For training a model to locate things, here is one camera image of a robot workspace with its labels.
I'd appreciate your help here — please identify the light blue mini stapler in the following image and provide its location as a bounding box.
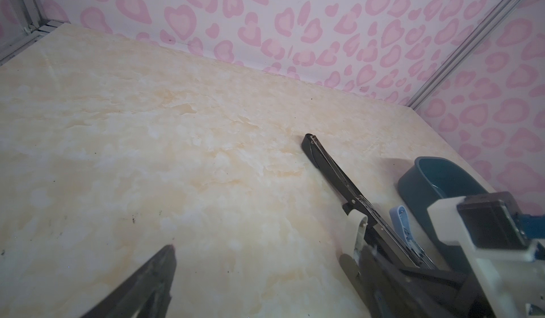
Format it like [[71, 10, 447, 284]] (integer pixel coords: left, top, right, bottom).
[[389, 205, 437, 269]]

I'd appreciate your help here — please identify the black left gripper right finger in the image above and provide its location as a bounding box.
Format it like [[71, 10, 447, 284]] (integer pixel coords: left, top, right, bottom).
[[359, 246, 453, 317]]

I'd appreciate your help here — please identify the teal plastic tray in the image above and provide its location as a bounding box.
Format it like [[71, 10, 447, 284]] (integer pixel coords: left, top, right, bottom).
[[397, 156, 488, 274]]

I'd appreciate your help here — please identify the aluminium corner frame post left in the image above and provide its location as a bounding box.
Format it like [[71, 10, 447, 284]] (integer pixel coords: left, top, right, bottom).
[[1, 0, 65, 65]]

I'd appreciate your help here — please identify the aluminium corner frame post right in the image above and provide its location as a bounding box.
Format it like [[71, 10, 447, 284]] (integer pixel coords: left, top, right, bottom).
[[406, 0, 523, 110]]

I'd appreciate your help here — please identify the aluminium corner frame post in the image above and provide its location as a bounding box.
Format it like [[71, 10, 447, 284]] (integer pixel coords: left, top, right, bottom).
[[406, 0, 523, 110], [1, 0, 65, 65]]

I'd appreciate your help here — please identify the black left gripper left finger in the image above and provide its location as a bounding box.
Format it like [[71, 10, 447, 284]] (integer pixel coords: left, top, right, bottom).
[[83, 244, 177, 317]]

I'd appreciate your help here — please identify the black long stapler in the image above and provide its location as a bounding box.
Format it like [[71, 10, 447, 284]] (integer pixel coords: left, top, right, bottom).
[[301, 134, 436, 269]]

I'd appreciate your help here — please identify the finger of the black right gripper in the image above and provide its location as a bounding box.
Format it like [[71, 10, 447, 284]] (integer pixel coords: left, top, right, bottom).
[[399, 267, 473, 305]]

